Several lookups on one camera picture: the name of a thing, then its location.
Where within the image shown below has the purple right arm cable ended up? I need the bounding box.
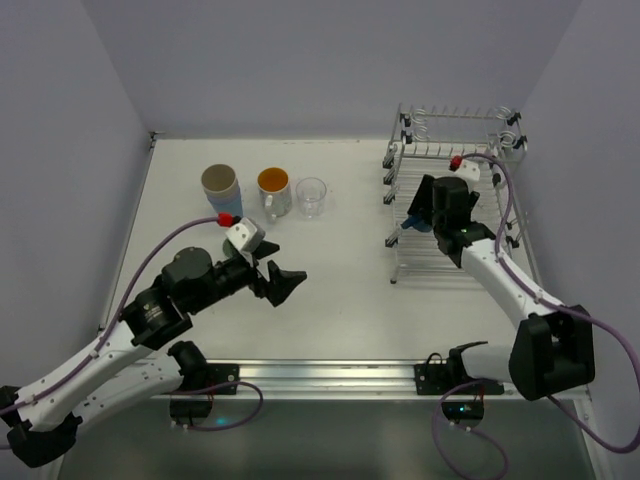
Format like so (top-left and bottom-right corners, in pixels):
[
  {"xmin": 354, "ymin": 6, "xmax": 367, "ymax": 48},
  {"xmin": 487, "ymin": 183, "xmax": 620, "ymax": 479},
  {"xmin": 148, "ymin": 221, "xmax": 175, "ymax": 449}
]
[{"xmin": 448, "ymin": 152, "xmax": 640, "ymax": 455}]

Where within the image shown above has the right black controller box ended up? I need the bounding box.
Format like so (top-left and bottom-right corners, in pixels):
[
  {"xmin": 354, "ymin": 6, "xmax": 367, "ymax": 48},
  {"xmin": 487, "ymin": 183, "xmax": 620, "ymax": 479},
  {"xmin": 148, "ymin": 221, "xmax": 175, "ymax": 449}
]
[{"xmin": 441, "ymin": 398, "xmax": 485, "ymax": 423}]

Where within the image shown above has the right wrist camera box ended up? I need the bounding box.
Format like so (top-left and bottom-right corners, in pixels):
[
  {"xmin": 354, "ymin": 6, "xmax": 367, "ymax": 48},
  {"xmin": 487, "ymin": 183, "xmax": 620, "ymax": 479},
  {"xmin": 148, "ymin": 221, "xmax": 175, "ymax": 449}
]
[{"xmin": 455, "ymin": 159, "xmax": 481, "ymax": 187}]

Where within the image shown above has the black controller box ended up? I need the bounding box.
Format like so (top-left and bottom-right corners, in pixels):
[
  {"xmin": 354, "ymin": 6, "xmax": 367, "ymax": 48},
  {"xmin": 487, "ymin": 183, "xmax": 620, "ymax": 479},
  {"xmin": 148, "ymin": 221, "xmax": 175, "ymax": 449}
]
[
  {"xmin": 169, "ymin": 399, "xmax": 213, "ymax": 425},
  {"xmin": 441, "ymin": 398, "xmax": 485, "ymax": 423}
]

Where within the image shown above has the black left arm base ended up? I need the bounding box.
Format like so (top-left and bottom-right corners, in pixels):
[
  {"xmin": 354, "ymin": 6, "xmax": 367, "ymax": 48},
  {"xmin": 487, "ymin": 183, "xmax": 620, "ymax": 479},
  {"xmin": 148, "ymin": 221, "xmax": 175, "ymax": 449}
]
[{"xmin": 152, "ymin": 341, "xmax": 240, "ymax": 396}]

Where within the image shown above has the aluminium mounting rail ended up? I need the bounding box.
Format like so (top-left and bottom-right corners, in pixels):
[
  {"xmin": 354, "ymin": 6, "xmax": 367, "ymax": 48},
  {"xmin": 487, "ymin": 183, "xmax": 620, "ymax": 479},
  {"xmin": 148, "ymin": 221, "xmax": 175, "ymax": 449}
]
[{"xmin": 124, "ymin": 356, "xmax": 591, "ymax": 400}]

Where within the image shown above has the silver metal dish rack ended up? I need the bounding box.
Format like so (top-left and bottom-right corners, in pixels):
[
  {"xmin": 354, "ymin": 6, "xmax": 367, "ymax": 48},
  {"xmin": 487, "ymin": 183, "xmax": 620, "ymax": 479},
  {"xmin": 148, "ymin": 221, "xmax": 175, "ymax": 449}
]
[{"xmin": 382, "ymin": 105, "xmax": 528, "ymax": 285}]

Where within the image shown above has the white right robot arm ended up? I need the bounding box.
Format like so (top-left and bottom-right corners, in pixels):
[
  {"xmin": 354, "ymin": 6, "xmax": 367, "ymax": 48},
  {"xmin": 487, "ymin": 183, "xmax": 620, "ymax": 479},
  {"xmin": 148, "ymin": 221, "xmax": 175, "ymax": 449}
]
[{"xmin": 408, "ymin": 175, "xmax": 595, "ymax": 401}]

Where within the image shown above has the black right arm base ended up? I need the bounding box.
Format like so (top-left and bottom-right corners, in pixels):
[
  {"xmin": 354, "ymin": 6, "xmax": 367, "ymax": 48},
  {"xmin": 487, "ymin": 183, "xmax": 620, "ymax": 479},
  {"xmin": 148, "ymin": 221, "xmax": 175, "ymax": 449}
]
[{"xmin": 414, "ymin": 341, "xmax": 511, "ymax": 396}]

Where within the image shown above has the light blue plastic cup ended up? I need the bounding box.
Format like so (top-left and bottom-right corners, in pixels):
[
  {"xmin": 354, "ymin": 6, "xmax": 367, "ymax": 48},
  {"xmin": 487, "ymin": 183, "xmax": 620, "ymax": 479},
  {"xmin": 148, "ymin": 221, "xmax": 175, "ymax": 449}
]
[{"xmin": 207, "ymin": 195, "xmax": 244, "ymax": 217}]

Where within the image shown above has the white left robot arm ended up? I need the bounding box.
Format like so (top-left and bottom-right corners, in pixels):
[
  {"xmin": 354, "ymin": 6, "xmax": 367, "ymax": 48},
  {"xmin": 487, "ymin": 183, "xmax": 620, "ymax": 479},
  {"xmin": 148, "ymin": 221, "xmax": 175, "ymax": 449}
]
[{"xmin": 1, "ymin": 241, "xmax": 307, "ymax": 468}]

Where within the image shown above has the beige plastic cup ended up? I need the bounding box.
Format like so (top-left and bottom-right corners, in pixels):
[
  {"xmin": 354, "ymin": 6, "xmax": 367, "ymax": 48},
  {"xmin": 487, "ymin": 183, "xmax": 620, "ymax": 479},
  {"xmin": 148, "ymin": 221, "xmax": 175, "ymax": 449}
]
[{"xmin": 201, "ymin": 164, "xmax": 239, "ymax": 197}]

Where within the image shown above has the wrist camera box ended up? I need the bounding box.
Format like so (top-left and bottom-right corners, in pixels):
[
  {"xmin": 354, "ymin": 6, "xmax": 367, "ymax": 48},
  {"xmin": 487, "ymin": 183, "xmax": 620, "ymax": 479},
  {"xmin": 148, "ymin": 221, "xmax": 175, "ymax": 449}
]
[
  {"xmin": 225, "ymin": 217, "xmax": 265, "ymax": 254},
  {"xmin": 455, "ymin": 159, "xmax": 481, "ymax": 187}
]

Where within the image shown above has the dark blue ceramic mug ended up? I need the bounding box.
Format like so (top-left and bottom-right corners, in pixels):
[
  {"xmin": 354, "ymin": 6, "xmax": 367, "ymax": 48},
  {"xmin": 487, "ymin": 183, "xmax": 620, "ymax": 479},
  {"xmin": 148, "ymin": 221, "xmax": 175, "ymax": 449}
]
[{"xmin": 400, "ymin": 215, "xmax": 432, "ymax": 233}]

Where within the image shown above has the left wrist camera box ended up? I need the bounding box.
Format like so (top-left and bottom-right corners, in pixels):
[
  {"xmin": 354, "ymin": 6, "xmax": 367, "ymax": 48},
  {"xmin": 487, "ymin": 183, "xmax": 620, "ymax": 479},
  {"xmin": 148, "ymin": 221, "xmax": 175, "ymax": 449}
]
[{"xmin": 225, "ymin": 217, "xmax": 265, "ymax": 254}]

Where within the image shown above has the light green plastic cup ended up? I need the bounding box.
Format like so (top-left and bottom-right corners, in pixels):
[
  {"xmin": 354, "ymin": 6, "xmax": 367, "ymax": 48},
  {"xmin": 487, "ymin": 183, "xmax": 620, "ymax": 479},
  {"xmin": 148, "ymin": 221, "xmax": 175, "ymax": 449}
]
[{"xmin": 222, "ymin": 239, "xmax": 237, "ymax": 258}]

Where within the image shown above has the lavender plastic cup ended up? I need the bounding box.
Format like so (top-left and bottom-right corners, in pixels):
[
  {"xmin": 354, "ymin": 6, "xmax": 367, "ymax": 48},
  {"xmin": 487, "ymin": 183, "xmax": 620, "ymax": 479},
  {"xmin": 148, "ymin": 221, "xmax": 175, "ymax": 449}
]
[{"xmin": 204, "ymin": 188, "xmax": 241, "ymax": 204}]

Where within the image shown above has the left black controller box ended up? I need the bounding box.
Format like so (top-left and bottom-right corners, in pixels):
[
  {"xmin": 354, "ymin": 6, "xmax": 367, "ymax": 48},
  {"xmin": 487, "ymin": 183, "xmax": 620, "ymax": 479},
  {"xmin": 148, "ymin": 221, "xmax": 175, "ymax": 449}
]
[{"xmin": 169, "ymin": 399, "xmax": 213, "ymax": 425}]

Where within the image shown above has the clear glass tumbler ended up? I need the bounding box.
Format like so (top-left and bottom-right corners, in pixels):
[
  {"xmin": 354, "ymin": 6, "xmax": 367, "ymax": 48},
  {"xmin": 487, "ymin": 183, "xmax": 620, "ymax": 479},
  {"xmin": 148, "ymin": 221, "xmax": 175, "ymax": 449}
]
[{"xmin": 295, "ymin": 177, "xmax": 328, "ymax": 219}]

